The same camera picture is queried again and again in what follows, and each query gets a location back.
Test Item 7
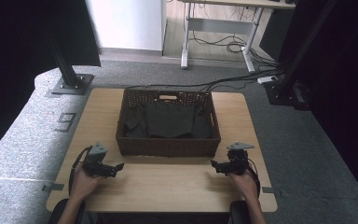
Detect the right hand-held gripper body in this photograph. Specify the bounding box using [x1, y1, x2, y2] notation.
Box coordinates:
[218, 141, 255, 176]

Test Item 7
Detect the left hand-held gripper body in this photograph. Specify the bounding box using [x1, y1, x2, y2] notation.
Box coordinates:
[81, 141, 117, 179]

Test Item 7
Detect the brown wicker basket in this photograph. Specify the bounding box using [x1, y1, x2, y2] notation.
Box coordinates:
[115, 89, 222, 158]

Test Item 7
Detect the dark cloth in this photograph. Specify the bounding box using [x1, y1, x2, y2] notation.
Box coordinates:
[123, 102, 213, 140]

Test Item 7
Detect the person's right hand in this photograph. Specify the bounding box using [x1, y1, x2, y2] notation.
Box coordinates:
[227, 169, 259, 203]

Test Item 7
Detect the person's left hand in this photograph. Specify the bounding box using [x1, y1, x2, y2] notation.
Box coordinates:
[70, 162, 107, 202]

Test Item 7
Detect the person's right leg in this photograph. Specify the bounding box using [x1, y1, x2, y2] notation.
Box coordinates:
[229, 200, 254, 224]

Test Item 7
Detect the person's leg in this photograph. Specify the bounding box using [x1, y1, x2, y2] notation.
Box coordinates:
[229, 200, 254, 224]
[48, 198, 87, 224]

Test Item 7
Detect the person's left leg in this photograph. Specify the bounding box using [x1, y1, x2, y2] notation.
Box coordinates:
[48, 198, 87, 224]

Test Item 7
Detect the black stand base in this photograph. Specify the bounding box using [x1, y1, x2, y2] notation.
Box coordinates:
[263, 79, 311, 112]

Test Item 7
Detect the black metal stand with plate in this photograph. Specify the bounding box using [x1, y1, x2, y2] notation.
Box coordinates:
[48, 31, 95, 96]

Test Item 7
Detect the white power adapter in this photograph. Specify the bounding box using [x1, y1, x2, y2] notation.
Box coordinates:
[256, 75, 279, 85]

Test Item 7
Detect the black curtain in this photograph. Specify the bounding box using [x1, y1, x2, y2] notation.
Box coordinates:
[0, 0, 102, 163]
[278, 0, 358, 213]

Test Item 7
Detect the white framed desk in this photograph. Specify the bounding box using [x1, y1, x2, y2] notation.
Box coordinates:
[178, 0, 296, 74]

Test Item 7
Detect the white cabinet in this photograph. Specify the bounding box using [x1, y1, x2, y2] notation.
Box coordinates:
[85, 0, 168, 52]

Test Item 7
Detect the left hand-held gripper cable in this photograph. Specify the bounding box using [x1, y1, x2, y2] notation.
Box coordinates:
[67, 145, 93, 198]

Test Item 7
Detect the hand-held gripper cable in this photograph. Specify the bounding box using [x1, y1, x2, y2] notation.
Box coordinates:
[244, 158, 261, 198]
[67, 145, 93, 198]

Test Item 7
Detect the right hand-held gripper cable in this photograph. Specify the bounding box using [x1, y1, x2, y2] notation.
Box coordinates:
[244, 158, 261, 198]

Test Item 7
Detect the black floor cable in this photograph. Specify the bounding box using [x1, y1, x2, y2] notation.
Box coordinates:
[124, 69, 282, 93]

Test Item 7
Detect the tangle of black cables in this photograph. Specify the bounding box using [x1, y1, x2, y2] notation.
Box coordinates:
[187, 33, 278, 68]

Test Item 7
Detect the black metal stand post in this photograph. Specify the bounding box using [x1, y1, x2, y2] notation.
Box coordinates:
[281, 0, 338, 91]

